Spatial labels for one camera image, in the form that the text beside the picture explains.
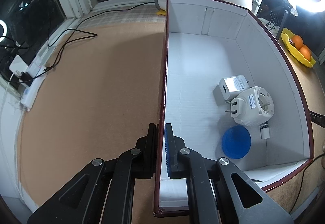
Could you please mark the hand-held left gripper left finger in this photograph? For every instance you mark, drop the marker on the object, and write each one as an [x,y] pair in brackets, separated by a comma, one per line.
[152,142]

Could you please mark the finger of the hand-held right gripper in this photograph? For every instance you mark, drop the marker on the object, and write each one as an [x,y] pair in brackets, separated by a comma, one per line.
[318,118]

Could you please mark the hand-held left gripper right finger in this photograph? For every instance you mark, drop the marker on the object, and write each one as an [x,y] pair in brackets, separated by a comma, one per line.
[168,147]

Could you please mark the blue round lid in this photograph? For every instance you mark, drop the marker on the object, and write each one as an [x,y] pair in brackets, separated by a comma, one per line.
[236,141]

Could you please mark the white round plug-in device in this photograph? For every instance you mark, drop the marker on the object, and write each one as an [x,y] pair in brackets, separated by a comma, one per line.
[247,111]

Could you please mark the red cardboard box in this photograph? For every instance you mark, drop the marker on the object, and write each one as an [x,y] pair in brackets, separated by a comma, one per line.
[193,74]

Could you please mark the white usb charger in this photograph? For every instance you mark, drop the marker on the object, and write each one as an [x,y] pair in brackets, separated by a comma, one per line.
[228,85]

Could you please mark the orange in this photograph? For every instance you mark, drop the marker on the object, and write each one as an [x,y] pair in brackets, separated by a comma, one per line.
[296,40]
[305,52]

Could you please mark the yellow leaf-shaped bowl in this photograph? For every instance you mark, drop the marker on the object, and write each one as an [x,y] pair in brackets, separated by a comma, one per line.
[295,54]

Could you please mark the checked cloth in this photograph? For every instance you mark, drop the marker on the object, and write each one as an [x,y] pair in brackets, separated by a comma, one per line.
[127,17]

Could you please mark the white power strip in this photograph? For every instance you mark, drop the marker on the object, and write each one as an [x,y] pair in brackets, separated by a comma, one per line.
[29,92]

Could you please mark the black plug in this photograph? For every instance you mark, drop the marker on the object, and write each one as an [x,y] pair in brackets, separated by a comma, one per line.
[25,78]

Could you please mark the white power adapter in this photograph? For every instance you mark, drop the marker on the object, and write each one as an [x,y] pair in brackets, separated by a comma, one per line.
[19,64]

